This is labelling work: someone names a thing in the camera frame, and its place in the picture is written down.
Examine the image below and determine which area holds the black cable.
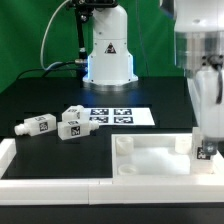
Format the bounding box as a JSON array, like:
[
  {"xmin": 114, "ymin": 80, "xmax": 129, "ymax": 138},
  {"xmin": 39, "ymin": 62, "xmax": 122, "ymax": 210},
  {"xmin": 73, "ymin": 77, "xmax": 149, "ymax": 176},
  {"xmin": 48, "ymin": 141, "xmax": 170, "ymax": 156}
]
[{"xmin": 14, "ymin": 60, "xmax": 84, "ymax": 80}]

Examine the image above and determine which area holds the white tag sheet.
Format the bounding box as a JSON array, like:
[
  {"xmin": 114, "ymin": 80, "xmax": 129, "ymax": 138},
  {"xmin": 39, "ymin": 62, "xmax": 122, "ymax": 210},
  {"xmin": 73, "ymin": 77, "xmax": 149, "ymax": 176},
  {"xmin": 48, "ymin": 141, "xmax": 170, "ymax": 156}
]
[{"xmin": 84, "ymin": 108, "xmax": 155, "ymax": 126}]

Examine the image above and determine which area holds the white square table top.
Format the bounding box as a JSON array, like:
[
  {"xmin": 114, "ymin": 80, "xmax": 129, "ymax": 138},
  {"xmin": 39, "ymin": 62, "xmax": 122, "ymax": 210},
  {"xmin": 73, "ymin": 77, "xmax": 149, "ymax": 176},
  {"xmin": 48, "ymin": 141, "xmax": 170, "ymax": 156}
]
[{"xmin": 111, "ymin": 133, "xmax": 224, "ymax": 177}]

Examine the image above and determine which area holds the white U-shaped fence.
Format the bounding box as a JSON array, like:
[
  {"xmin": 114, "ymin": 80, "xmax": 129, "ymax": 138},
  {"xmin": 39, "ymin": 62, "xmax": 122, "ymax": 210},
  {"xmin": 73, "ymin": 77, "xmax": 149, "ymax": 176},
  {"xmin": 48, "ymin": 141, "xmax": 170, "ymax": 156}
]
[{"xmin": 0, "ymin": 139, "xmax": 224, "ymax": 205}]

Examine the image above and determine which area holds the black camera stand pole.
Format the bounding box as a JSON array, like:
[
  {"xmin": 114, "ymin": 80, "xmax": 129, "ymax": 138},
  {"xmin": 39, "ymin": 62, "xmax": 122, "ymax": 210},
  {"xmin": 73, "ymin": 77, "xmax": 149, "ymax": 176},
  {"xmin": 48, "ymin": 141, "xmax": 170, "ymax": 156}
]
[{"xmin": 66, "ymin": 0, "xmax": 93, "ymax": 79}]

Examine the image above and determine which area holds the grey cable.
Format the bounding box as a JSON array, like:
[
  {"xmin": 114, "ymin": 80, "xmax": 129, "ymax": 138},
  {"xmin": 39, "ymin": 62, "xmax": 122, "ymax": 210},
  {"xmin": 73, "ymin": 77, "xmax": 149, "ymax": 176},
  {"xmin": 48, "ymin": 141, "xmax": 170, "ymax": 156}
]
[{"xmin": 39, "ymin": 0, "xmax": 73, "ymax": 71}]

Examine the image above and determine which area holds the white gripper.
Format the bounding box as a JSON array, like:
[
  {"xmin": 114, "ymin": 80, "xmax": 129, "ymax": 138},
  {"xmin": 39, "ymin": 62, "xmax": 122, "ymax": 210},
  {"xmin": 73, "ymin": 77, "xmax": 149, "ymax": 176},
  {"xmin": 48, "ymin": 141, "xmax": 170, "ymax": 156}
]
[{"xmin": 187, "ymin": 65, "xmax": 224, "ymax": 155}]

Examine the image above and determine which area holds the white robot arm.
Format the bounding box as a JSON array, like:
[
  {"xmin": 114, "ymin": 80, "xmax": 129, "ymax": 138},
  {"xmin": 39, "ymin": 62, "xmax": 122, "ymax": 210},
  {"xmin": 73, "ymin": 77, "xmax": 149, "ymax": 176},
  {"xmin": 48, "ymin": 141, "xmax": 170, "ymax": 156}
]
[{"xmin": 83, "ymin": 0, "xmax": 224, "ymax": 155}]

